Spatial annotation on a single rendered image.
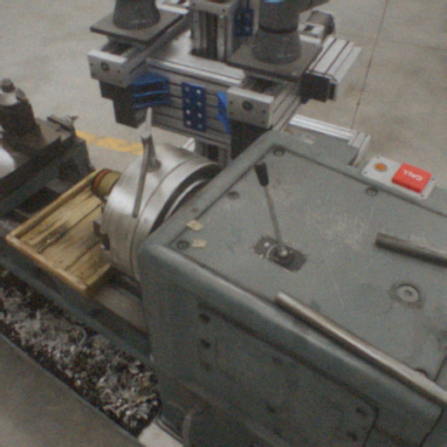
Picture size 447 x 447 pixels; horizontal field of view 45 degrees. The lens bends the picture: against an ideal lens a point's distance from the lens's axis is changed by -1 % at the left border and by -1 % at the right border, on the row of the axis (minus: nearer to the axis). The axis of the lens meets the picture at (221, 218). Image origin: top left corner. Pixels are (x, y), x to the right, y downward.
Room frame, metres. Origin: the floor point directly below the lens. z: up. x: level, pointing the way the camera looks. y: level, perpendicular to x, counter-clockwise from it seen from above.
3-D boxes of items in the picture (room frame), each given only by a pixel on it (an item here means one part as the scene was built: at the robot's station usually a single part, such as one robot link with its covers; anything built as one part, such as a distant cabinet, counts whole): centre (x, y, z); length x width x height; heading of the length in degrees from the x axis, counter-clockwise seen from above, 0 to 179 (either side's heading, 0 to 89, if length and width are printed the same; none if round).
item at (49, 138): (1.29, 0.57, 0.99); 0.20 x 0.10 x 0.05; 54
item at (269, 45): (1.49, -0.16, 1.21); 0.15 x 0.15 x 0.10
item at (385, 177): (0.81, -0.35, 1.23); 0.13 x 0.08 x 0.05; 54
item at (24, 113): (1.30, 0.59, 1.07); 0.07 x 0.07 x 0.10; 54
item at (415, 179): (0.80, -0.37, 1.26); 0.06 x 0.06 x 0.02; 54
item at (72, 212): (1.03, 0.35, 0.89); 0.36 x 0.30 x 0.04; 144
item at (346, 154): (0.89, -0.23, 1.24); 0.09 x 0.08 x 0.03; 54
